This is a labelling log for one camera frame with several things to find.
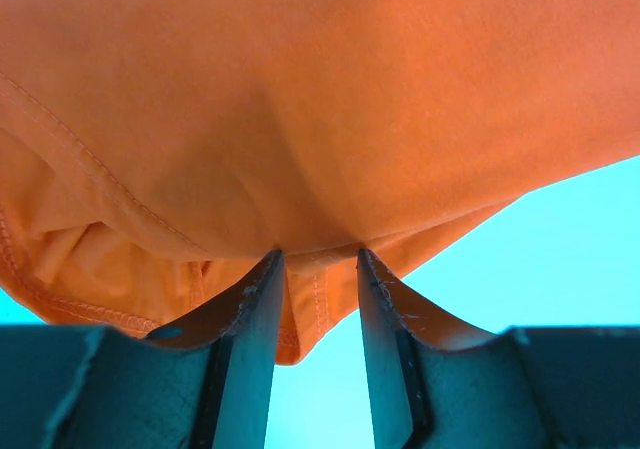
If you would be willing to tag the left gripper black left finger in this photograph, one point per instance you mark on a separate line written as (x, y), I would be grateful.
(201, 381)

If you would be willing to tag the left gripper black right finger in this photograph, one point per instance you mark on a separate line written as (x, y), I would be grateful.
(436, 381)

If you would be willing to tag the orange t shirt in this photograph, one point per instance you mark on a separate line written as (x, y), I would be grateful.
(152, 151)

